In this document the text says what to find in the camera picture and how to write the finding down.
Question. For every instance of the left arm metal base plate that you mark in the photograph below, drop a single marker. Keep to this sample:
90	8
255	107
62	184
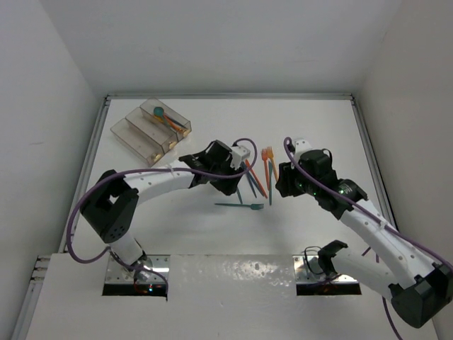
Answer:
117	274

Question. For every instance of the clear outer container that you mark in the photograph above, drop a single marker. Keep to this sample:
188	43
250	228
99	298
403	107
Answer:
141	145

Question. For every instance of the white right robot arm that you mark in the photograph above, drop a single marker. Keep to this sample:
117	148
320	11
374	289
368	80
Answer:
413	278

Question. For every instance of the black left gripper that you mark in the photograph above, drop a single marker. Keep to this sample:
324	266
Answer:
225	186

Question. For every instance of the clear spoon container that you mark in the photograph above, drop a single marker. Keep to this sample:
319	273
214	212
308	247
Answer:
151	103

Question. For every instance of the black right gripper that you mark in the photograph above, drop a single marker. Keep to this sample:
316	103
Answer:
284	185

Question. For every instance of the dark blue plastic fork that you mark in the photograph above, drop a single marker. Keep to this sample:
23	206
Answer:
252	187

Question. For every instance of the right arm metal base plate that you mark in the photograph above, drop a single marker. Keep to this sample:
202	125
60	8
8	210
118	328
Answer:
308	272

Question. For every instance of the teal plastic knife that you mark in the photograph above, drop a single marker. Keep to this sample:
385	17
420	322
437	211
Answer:
239	196
270	187

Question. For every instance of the orange plastic spoon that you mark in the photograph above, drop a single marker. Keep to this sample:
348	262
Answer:
173	123

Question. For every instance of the dark blue plastic spoon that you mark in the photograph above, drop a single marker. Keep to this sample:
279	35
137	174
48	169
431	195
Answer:
175	122

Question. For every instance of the orange plastic fork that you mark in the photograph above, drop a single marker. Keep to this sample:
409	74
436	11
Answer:
264	157

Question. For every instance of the teal plastic fork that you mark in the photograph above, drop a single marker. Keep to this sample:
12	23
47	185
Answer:
255	206

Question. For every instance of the yellow plastic fork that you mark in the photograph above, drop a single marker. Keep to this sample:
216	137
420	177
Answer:
270	155

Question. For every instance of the teal plastic spoon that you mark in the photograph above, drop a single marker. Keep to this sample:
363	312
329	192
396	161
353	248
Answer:
158	113

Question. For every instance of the orange plastic knife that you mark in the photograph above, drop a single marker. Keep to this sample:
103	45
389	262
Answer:
255	178

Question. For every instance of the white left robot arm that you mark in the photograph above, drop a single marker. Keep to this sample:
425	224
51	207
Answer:
110	205

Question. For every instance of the clear middle container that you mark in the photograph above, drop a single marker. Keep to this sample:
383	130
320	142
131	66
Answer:
161	137

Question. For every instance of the yellow plastic spoon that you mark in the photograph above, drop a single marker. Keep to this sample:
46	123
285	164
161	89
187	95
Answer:
175	127

